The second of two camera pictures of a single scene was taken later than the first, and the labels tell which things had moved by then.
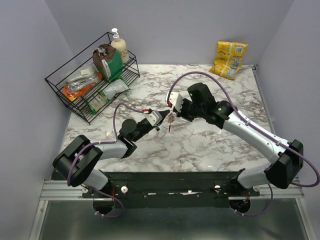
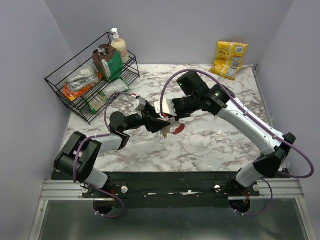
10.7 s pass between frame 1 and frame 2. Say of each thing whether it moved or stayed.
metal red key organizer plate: moved
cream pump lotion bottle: stayed
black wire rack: stayed
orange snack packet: stayed
